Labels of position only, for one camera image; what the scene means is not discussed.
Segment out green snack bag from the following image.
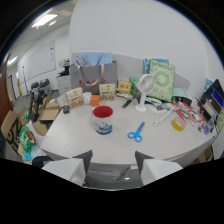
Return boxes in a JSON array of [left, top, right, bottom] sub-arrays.
[[18, 124, 37, 154]]

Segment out yellow tape roll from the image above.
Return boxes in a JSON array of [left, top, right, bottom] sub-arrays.
[[171, 116, 187, 132]]

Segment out white plastic stick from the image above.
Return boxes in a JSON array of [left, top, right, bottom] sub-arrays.
[[152, 108, 175, 127]]

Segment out red rimmed white cup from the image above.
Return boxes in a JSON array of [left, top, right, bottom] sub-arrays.
[[92, 105, 115, 136]]

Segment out open cardboard box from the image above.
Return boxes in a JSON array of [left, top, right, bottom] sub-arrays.
[[37, 101, 62, 123]]

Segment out large printed cardboard box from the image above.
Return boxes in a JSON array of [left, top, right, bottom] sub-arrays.
[[0, 107, 22, 155]]

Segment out beige printed tea box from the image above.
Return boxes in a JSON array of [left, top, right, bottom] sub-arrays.
[[64, 87, 85, 110]]

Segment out white paper cup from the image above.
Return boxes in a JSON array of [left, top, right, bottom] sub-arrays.
[[82, 91, 93, 105]]

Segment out small orange box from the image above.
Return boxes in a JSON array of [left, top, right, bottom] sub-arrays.
[[90, 95, 101, 108]]

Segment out black remote control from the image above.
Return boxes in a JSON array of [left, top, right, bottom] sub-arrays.
[[121, 98, 134, 109]]

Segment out black office chair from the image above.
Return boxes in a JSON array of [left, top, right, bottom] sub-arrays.
[[28, 81, 44, 123]]

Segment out white desk fan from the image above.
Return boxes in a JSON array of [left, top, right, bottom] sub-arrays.
[[134, 73, 155, 113]]

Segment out beige printed snack box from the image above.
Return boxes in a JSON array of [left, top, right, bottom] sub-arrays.
[[98, 83, 117, 102]]

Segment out yellow printed box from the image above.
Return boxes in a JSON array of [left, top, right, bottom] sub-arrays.
[[116, 78, 133, 95]]

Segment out green patterned gift box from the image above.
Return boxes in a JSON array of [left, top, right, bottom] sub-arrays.
[[146, 58, 176, 103]]

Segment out office printer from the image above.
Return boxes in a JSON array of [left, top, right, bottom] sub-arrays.
[[55, 58, 72, 96]]

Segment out grey paper gift bag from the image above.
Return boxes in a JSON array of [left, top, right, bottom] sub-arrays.
[[69, 60, 119, 96]]

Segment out blue handled scissors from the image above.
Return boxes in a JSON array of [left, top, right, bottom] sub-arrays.
[[127, 121, 146, 143]]

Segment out wall whiteboard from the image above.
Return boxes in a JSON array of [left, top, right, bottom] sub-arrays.
[[17, 40, 57, 85]]

